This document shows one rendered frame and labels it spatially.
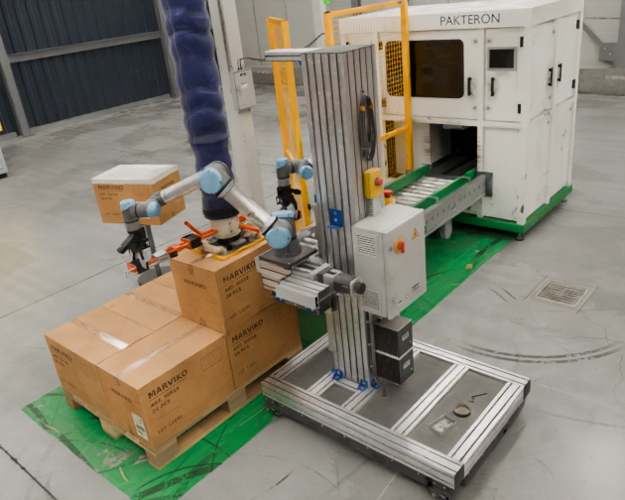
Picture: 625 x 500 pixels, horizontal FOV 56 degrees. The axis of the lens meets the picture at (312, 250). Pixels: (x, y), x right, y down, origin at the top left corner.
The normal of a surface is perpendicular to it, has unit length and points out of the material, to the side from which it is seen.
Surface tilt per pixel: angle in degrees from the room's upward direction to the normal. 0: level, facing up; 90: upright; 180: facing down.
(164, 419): 90
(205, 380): 90
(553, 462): 0
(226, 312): 90
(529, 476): 0
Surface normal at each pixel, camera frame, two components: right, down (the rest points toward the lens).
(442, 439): -0.11, -0.91
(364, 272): -0.65, 0.37
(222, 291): 0.77, 0.18
